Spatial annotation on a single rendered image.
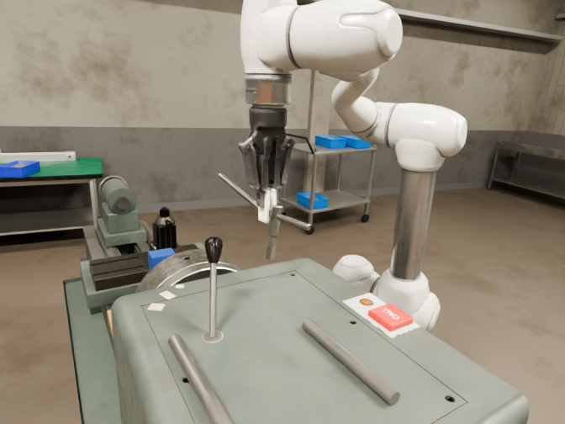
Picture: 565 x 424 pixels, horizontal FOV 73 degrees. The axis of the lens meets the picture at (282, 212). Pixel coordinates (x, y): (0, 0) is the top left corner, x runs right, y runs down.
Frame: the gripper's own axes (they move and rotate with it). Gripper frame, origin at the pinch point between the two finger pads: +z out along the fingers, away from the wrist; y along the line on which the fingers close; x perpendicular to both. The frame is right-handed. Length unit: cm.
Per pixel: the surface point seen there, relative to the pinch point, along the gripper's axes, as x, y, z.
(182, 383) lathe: 19.1, 30.1, 15.9
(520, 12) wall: -238, -731, -147
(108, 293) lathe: -73, 16, 49
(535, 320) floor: -7, -278, 151
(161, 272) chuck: -21.8, 15.6, 20.0
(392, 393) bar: 39.7, 9.5, 14.8
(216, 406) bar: 27.6, 29.5, 13.8
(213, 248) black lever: 7.3, 17.4, 2.8
